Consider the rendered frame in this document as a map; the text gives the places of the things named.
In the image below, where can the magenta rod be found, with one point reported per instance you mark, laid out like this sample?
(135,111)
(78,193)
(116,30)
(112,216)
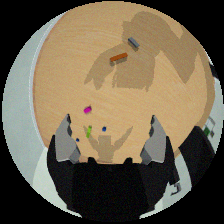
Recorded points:
(87,109)

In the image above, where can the orange rod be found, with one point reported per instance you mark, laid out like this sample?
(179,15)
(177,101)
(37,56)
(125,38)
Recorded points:
(118,57)

